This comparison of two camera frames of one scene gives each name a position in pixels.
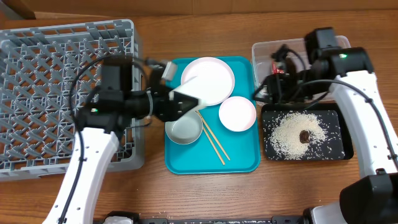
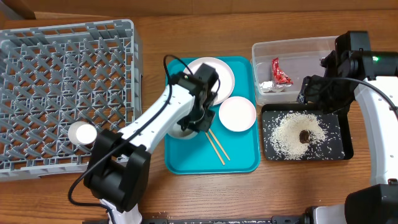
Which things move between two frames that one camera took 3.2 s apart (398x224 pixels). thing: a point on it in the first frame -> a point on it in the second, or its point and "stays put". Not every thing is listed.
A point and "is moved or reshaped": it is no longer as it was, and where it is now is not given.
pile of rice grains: x=285 y=131 stays put
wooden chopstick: x=212 y=134 stays put
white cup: x=206 y=92 is moved or reshaped
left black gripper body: x=166 y=106 -> x=199 y=122
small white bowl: x=237 y=114 stays put
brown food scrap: x=304 y=136 stays put
